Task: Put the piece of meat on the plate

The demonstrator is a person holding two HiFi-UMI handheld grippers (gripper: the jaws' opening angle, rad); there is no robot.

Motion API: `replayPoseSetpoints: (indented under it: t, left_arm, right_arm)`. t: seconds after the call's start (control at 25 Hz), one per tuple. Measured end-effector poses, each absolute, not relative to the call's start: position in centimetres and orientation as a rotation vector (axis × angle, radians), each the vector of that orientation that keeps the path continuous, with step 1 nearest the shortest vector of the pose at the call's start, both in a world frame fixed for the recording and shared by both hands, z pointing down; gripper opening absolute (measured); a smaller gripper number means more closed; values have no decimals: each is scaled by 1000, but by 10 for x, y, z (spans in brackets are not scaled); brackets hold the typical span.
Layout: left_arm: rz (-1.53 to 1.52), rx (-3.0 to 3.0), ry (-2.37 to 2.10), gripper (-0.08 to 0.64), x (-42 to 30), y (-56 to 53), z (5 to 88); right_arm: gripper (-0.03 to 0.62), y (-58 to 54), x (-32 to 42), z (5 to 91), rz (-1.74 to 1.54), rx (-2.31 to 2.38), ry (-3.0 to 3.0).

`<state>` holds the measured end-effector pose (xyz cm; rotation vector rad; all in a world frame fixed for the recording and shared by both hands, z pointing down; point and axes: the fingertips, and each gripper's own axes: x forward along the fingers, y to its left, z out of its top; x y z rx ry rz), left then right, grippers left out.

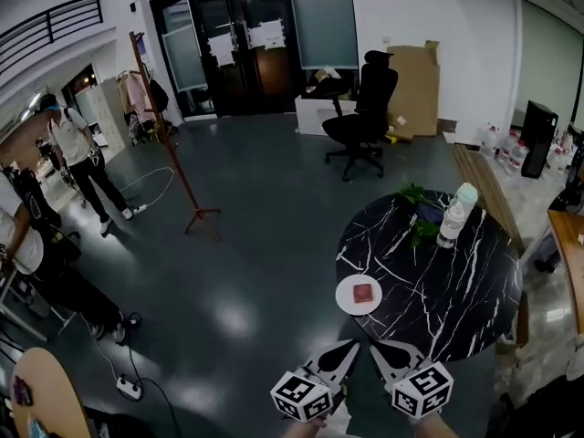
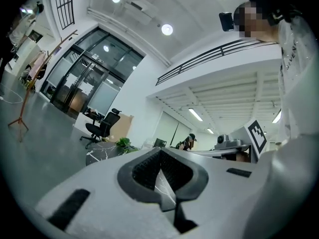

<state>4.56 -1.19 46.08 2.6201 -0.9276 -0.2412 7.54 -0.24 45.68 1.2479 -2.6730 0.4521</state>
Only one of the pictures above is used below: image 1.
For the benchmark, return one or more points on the black framed glass doors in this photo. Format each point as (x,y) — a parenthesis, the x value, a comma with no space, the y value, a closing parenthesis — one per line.
(246,76)

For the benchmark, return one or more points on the person's right forearm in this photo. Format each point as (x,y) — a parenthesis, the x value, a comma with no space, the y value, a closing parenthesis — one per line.
(431,428)

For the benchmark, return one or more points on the black computer tower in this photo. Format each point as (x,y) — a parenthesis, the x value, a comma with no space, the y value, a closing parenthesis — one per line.
(538,139)

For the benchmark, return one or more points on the red piece of meat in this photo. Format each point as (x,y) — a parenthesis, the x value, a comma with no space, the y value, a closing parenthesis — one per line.
(362,293)

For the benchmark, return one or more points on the clear plastic bottle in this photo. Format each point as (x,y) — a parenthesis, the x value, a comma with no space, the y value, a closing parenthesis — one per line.
(451,226)

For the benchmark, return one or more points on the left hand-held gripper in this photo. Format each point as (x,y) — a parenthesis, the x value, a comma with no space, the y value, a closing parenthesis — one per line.
(301,397)

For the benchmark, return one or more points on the small purple object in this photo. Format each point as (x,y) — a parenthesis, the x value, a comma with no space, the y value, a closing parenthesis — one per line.
(22,390)

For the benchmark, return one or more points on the black office chair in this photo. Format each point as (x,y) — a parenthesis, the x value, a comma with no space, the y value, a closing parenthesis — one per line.
(376,94)

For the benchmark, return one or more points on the light wooden round board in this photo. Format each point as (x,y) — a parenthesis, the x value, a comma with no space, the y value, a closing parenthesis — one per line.
(50,399)

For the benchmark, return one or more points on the white round plate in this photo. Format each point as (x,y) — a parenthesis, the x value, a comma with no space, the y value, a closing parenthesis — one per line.
(344,297)

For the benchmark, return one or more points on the green leafy plant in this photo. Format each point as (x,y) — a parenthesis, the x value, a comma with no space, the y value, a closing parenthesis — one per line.
(422,233)

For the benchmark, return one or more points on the large brown cardboard sheet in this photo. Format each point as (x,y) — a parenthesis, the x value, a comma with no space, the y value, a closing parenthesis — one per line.
(415,89)

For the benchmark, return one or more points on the brown wooden desk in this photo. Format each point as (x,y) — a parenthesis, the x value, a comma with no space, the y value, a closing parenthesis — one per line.
(568,253)

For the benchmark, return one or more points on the group of clear water jugs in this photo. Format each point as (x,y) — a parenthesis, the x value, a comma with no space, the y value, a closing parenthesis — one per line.
(506,149)

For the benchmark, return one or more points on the wooden coat stand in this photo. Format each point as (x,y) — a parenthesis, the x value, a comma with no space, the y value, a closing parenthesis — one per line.
(169,146)

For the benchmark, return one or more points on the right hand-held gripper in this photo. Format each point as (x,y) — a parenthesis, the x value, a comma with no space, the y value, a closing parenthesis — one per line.
(422,390)

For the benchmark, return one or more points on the clothes rack with garments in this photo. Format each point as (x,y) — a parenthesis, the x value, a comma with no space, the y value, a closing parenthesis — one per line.
(137,94)

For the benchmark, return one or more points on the black metal railing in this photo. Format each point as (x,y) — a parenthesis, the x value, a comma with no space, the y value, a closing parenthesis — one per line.
(50,23)

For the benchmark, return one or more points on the white low cabinet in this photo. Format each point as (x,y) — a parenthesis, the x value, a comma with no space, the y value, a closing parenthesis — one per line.
(312,117)

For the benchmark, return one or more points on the white paper sheet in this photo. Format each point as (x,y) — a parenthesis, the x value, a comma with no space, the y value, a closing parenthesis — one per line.
(267,34)
(221,49)

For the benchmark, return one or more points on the white power strip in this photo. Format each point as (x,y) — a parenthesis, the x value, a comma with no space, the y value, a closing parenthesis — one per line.
(139,208)
(129,386)

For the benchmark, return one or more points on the person's left forearm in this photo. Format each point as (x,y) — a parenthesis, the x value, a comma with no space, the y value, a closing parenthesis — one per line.
(303,430)

